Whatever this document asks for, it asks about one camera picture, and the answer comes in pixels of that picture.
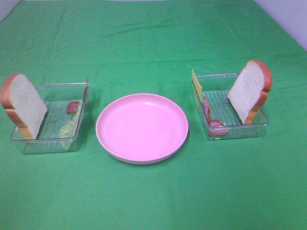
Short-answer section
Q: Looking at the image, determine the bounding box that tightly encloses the clear right plastic container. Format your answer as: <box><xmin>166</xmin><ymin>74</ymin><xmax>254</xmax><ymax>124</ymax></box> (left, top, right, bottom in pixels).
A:
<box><xmin>191</xmin><ymin>73</ymin><xmax>268</xmax><ymax>140</ymax></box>

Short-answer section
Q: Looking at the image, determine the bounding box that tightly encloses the clear left plastic container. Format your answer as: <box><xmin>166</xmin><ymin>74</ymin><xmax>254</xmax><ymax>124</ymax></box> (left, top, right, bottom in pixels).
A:
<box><xmin>10</xmin><ymin>82</ymin><xmax>90</xmax><ymax>154</ymax></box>

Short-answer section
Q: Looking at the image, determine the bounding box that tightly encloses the pink round plate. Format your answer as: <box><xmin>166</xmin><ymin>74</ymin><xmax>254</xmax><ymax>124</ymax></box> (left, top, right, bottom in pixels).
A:
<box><xmin>95</xmin><ymin>93</ymin><xmax>189</xmax><ymax>165</ymax></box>

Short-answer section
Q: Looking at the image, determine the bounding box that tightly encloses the bread slice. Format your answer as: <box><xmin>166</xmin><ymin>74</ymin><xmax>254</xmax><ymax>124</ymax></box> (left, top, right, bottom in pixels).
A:
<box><xmin>0</xmin><ymin>73</ymin><xmax>47</xmax><ymax>139</ymax></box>
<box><xmin>227</xmin><ymin>59</ymin><xmax>272</xmax><ymax>124</ymax></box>

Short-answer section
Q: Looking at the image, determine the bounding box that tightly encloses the clear plastic container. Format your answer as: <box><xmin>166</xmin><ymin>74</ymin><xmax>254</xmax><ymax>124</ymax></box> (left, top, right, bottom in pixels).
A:
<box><xmin>191</xmin><ymin>73</ymin><xmax>268</xmax><ymax>140</ymax></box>
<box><xmin>10</xmin><ymin>82</ymin><xmax>90</xmax><ymax>154</ymax></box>

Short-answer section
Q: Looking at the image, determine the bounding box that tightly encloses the bacon strip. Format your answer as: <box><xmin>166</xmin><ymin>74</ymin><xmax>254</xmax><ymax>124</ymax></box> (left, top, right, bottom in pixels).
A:
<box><xmin>66</xmin><ymin>79</ymin><xmax>88</xmax><ymax>114</ymax></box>
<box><xmin>203</xmin><ymin>97</ymin><xmax>228</xmax><ymax>136</ymax></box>

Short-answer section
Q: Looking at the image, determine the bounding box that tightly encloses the green tablecloth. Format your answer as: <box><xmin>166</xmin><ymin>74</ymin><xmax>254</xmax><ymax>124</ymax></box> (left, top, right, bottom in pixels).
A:
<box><xmin>0</xmin><ymin>0</ymin><xmax>307</xmax><ymax>230</ymax></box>

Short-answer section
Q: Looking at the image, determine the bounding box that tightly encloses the green lettuce leaf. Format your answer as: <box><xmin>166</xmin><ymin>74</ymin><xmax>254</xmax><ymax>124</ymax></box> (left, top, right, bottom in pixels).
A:
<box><xmin>59</xmin><ymin>103</ymin><xmax>83</xmax><ymax>151</ymax></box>

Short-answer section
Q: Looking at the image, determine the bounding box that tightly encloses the yellow cheese slice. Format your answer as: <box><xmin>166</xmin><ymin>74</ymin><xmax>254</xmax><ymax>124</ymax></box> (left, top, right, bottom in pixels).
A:
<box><xmin>192</xmin><ymin>69</ymin><xmax>202</xmax><ymax>101</ymax></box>

